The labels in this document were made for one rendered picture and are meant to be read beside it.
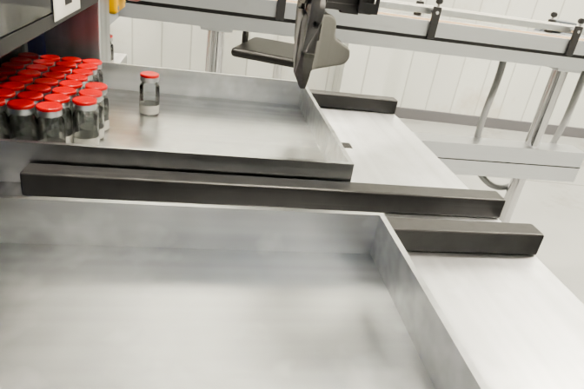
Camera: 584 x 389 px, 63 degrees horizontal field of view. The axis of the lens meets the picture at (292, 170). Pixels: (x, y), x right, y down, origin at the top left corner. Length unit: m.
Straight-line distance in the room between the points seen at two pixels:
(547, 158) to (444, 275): 1.60
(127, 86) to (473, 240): 0.45
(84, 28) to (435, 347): 0.53
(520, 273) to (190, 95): 0.44
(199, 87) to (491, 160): 1.34
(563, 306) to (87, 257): 0.32
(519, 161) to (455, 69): 2.04
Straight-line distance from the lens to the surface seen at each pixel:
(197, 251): 0.33
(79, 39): 0.66
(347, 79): 3.32
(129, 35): 3.59
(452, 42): 1.57
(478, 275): 0.38
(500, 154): 1.83
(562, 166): 2.00
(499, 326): 0.34
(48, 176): 0.40
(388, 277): 0.33
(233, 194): 0.38
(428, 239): 0.38
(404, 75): 3.71
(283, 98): 0.65
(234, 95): 0.64
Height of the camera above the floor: 1.08
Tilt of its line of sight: 25 degrees down
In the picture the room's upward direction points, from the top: 9 degrees clockwise
